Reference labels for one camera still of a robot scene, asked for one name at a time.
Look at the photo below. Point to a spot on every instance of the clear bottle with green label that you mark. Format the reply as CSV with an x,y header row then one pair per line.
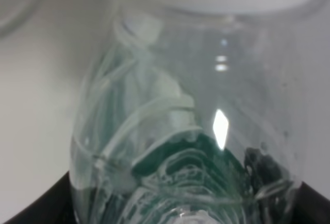
x,y
193,112

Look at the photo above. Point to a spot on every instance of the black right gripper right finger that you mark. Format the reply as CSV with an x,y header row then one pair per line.
x,y
311,207

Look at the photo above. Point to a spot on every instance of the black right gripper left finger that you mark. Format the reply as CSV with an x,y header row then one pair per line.
x,y
55,206

